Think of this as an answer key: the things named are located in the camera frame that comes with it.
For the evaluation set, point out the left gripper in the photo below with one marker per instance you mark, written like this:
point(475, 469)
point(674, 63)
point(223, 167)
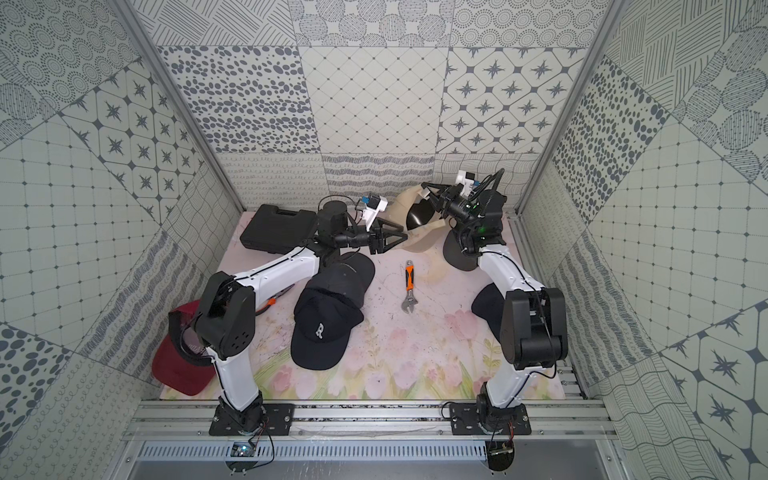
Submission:
point(372, 240)

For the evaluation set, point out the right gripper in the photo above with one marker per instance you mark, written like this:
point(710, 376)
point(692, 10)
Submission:
point(446, 200)

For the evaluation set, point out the beige baseball cap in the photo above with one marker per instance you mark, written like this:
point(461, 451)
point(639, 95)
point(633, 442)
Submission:
point(423, 225)

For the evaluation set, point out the dark grey baseball cap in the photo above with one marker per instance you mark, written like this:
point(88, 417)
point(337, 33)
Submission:
point(455, 257)

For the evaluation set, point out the black cap with white logo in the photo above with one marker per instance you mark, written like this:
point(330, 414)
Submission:
point(323, 325)

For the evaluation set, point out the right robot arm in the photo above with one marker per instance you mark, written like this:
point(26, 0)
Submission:
point(530, 318)

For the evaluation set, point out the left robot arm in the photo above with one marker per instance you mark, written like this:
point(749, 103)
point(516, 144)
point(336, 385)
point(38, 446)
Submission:
point(319, 249)

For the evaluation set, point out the black cap behind front cap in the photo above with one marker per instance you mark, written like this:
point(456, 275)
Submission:
point(350, 276)

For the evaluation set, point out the black cap at right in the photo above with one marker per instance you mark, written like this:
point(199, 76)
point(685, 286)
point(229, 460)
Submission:
point(489, 306)

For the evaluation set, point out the red baseball cap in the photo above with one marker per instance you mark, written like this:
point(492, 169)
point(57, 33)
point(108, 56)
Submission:
point(181, 361)

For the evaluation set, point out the black plastic tool case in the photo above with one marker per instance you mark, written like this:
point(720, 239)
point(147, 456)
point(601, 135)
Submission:
point(276, 230)

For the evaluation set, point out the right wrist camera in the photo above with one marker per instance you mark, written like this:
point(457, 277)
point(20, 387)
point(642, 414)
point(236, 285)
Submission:
point(468, 182)

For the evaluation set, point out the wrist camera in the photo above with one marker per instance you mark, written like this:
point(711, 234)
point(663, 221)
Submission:
point(373, 205)
point(468, 182)

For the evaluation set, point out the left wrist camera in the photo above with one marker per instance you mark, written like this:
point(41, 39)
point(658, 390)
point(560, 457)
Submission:
point(373, 205)

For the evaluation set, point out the orange handled adjustable wrench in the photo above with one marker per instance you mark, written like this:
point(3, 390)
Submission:
point(410, 301)

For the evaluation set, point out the orange handled pliers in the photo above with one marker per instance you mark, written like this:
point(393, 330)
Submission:
point(272, 301)

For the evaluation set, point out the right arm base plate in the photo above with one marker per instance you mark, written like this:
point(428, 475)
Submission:
point(474, 419)

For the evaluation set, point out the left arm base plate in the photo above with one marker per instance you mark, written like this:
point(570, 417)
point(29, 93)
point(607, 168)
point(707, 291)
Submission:
point(276, 419)

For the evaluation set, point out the aluminium front rail frame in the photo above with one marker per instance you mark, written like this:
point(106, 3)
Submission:
point(369, 430)

